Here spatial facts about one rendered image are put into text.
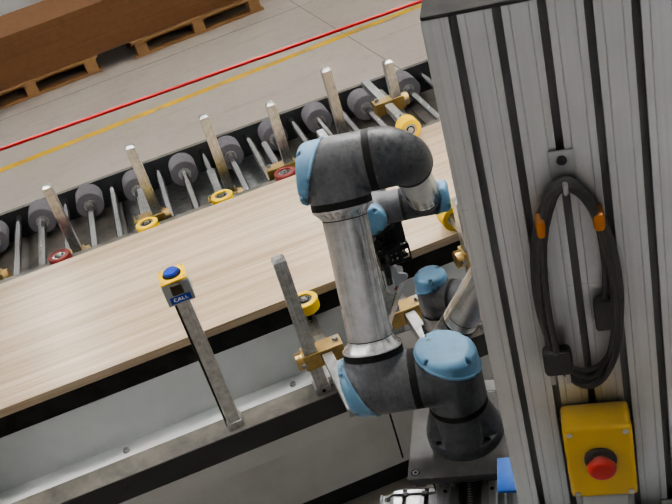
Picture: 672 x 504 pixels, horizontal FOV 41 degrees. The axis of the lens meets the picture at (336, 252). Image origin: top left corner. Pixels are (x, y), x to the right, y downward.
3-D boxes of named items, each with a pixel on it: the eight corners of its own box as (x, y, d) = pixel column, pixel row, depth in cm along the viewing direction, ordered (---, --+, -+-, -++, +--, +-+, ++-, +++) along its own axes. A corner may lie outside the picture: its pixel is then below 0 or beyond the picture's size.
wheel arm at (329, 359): (363, 415, 226) (359, 403, 224) (350, 420, 226) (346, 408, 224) (317, 323, 263) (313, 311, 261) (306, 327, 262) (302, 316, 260)
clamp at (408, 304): (429, 316, 248) (425, 301, 246) (383, 334, 247) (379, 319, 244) (421, 305, 253) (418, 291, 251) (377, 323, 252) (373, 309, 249)
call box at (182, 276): (197, 300, 224) (186, 275, 220) (170, 310, 223) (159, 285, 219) (193, 286, 230) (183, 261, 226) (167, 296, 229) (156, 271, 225)
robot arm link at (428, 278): (440, 285, 198) (405, 281, 202) (449, 323, 204) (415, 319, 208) (453, 264, 203) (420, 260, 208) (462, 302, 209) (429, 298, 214)
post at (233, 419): (244, 425, 249) (190, 297, 225) (228, 432, 248) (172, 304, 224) (241, 415, 252) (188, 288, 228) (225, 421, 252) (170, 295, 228)
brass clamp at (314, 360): (347, 358, 247) (343, 344, 244) (301, 376, 245) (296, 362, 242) (341, 345, 252) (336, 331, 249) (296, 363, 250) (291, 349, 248)
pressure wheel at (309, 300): (331, 321, 262) (321, 289, 256) (319, 339, 256) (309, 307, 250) (307, 318, 266) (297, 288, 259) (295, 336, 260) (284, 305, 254)
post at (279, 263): (332, 395, 253) (285, 257, 227) (320, 400, 253) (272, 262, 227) (328, 388, 256) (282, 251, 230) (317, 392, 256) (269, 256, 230)
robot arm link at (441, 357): (491, 413, 168) (479, 359, 161) (420, 424, 171) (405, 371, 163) (484, 370, 178) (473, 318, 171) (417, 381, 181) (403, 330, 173)
